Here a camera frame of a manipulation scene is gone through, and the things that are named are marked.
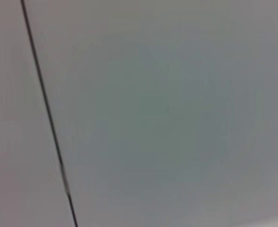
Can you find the thin dark panel seam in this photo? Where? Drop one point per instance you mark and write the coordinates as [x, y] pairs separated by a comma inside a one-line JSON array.
[[50, 118]]

